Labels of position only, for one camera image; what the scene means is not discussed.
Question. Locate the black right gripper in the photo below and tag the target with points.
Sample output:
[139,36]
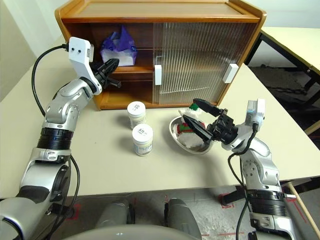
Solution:
[222,127]

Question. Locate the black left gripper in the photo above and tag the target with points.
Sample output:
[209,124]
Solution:
[100,76]

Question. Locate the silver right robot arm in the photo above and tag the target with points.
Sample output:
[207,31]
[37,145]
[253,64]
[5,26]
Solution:
[260,172]

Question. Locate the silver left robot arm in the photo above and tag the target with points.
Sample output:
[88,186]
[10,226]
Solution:
[62,100]

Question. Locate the white plush toy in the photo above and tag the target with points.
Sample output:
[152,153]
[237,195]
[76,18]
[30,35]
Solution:
[187,140]

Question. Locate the purple and white box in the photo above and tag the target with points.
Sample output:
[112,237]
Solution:
[122,42]

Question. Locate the wooden cabinet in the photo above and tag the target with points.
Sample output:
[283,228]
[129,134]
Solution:
[160,10]

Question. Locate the metal bowl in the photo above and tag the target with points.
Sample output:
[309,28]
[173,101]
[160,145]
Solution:
[195,149]

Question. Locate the white bottle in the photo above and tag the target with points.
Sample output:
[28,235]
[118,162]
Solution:
[136,115]
[142,142]

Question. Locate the ribbed glass sliding door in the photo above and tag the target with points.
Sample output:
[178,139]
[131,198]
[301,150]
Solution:
[175,62]
[220,45]

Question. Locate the dark grey rounded shape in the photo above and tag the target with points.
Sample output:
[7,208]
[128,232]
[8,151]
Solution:
[182,215]
[115,212]

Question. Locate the beige table with black legs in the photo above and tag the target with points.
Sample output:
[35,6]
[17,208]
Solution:
[295,42]

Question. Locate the wooden stick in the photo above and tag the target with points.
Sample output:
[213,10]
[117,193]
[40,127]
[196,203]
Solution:
[300,202]

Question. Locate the silver robot torso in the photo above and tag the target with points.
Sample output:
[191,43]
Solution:
[125,235]

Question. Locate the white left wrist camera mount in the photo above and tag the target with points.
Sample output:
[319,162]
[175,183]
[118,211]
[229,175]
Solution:
[78,57]

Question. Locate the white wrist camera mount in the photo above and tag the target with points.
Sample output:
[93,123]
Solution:
[78,57]
[258,110]

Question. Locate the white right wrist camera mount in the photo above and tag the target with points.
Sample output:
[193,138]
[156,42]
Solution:
[258,110]

